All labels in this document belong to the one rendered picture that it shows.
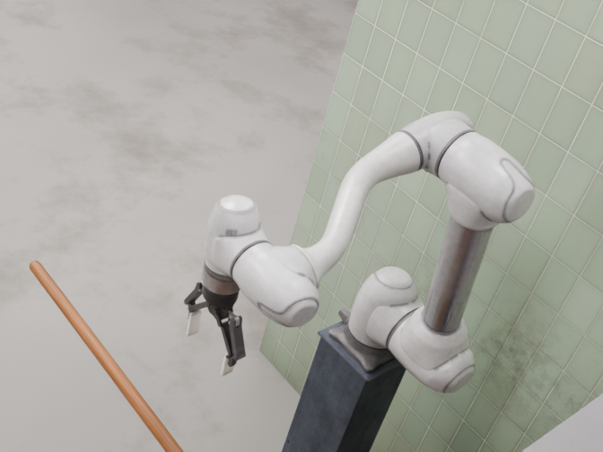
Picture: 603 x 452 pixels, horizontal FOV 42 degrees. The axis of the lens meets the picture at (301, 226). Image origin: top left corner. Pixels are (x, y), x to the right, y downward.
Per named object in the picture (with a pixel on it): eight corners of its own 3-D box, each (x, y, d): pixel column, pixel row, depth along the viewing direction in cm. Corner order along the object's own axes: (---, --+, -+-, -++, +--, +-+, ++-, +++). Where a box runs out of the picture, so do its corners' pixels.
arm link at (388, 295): (375, 304, 240) (396, 249, 228) (415, 343, 230) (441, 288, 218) (336, 319, 230) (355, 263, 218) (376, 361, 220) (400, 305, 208)
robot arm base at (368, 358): (360, 306, 247) (365, 293, 244) (409, 352, 235) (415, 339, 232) (318, 325, 235) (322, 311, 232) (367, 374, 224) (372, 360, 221)
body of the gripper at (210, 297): (249, 289, 164) (241, 320, 169) (225, 265, 168) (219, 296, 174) (219, 300, 159) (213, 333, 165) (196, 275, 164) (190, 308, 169)
